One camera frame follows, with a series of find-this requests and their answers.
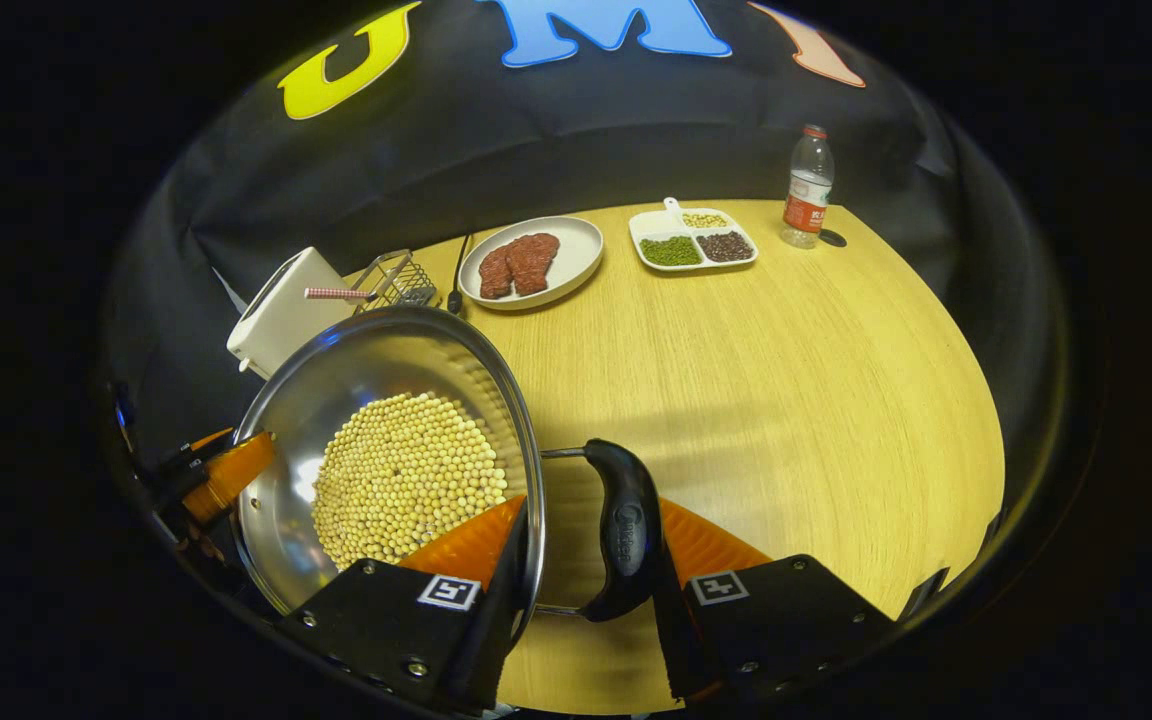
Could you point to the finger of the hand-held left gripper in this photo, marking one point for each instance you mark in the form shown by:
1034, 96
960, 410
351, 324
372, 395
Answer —
198, 447
231, 470

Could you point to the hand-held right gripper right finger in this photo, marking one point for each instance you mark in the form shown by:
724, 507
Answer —
681, 640

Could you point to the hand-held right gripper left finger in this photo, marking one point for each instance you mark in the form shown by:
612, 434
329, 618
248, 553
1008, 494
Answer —
496, 620

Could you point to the white box appliance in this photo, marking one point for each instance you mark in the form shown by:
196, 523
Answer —
286, 310

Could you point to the pile of soybeans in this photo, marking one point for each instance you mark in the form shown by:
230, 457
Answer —
406, 480

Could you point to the small red raw meat slice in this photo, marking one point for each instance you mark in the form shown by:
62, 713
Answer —
494, 272

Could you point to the large red raw meat slice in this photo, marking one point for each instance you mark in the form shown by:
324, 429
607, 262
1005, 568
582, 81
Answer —
534, 262

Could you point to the white oval plate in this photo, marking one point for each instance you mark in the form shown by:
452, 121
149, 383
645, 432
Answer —
576, 255

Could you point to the green mung beans portion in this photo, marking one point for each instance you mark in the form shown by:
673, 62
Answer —
671, 251

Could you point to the dark red beans portion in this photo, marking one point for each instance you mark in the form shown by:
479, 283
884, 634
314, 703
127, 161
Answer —
726, 247

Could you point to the white divided dish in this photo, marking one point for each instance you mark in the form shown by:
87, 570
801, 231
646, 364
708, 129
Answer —
656, 222

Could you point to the small yellow beans portion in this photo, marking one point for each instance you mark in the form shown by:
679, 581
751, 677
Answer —
704, 220

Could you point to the black table grommet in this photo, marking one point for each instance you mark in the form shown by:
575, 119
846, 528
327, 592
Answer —
833, 238

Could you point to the clear water bottle red label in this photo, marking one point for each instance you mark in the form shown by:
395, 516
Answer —
806, 195

